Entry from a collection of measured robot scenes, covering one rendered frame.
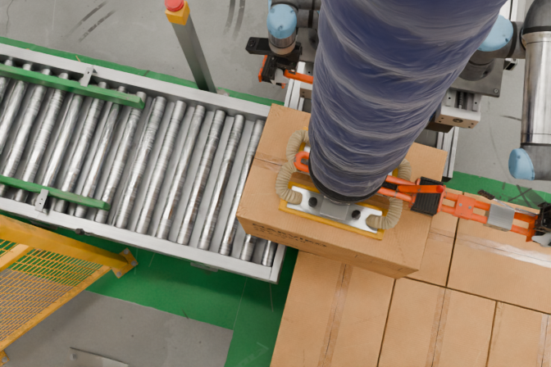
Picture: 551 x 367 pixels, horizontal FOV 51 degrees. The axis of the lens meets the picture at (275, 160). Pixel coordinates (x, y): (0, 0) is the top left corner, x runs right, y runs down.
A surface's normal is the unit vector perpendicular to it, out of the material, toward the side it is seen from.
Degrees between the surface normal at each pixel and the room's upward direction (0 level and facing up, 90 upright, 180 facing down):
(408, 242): 1
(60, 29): 0
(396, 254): 1
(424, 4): 86
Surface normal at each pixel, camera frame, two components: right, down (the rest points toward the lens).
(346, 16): -0.80, 0.48
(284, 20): -0.02, -0.25
